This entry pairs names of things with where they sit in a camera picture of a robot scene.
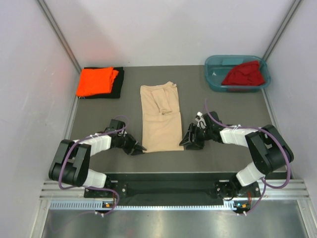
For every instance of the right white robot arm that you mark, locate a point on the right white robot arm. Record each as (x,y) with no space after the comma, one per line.
(269,151)

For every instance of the grey slotted cable duct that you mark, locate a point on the grey slotted cable duct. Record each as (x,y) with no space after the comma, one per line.
(101,205)

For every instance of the teal plastic basket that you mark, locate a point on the teal plastic basket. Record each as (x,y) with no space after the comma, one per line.
(217,67)

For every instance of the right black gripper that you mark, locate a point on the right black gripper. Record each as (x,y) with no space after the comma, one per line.
(188,139)

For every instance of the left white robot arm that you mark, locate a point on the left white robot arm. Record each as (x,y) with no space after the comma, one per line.
(71,161)

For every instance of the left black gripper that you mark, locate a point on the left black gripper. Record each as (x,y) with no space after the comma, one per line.
(134,148)

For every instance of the beige t shirt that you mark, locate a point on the beige t shirt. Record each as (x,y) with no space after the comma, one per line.
(161,118)

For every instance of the orange folded t shirt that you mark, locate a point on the orange folded t shirt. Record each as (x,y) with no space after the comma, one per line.
(96,81)

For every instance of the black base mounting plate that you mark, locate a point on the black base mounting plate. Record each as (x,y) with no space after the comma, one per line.
(162,199)

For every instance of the black folded t shirt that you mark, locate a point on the black folded t shirt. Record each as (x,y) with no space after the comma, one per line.
(116,90)

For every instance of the aluminium frame rail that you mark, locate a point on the aluminium frame rail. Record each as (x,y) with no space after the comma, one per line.
(294,190)

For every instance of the red t shirt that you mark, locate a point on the red t shirt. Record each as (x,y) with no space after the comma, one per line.
(245,74)

